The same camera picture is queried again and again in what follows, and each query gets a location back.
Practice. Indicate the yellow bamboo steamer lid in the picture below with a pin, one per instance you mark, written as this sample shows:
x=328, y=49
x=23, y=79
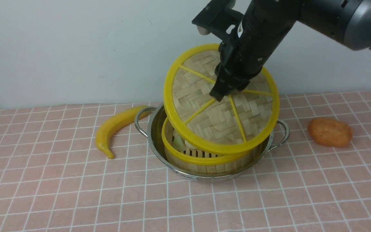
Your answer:
x=238, y=123

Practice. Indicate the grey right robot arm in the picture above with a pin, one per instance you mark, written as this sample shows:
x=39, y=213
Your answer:
x=346, y=21

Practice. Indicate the yellow rimmed bamboo steamer basket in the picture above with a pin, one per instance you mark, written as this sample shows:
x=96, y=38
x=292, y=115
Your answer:
x=201, y=162

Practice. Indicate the stainless steel pot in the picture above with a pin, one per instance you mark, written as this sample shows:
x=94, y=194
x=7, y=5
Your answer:
x=149, y=123

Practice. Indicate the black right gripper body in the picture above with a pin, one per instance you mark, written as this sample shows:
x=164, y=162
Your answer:
x=263, y=27

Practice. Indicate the orange potato toy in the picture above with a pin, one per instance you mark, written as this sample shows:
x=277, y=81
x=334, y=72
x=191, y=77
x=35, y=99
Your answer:
x=330, y=132

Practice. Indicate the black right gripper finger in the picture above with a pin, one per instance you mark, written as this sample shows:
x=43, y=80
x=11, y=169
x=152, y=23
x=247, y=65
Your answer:
x=225, y=83

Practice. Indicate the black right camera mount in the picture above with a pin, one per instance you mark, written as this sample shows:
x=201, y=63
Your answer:
x=216, y=17

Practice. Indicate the pink checked tablecloth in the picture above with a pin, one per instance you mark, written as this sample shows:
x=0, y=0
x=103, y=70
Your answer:
x=53, y=179

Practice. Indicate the yellow plastic banana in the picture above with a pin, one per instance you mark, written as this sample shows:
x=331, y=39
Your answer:
x=111, y=126

